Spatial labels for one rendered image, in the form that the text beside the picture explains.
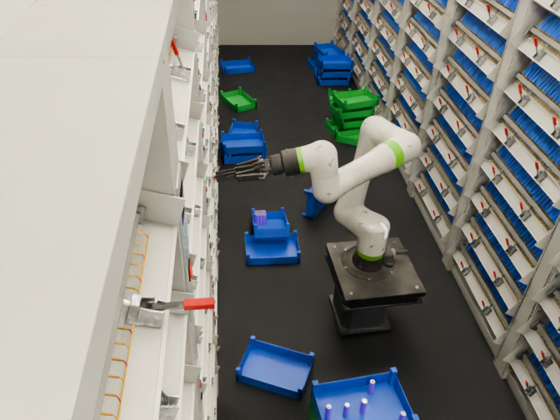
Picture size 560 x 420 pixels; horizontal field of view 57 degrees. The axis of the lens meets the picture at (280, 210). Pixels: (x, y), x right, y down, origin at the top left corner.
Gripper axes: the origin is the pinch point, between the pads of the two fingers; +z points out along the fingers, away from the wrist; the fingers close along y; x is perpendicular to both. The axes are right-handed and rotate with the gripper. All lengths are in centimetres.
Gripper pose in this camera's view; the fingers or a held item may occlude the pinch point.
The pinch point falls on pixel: (226, 175)
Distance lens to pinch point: 185.6
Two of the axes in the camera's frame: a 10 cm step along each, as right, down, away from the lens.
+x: -1.8, -7.7, -6.1
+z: -9.8, 2.0, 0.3
